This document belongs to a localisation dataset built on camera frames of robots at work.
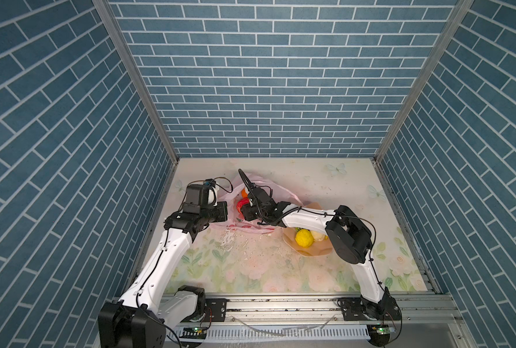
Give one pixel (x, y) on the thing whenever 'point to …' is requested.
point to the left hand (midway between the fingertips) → (228, 207)
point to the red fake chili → (241, 203)
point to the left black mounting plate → (215, 309)
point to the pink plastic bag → (233, 198)
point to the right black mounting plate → (361, 309)
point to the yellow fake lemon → (304, 238)
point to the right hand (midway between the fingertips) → (243, 206)
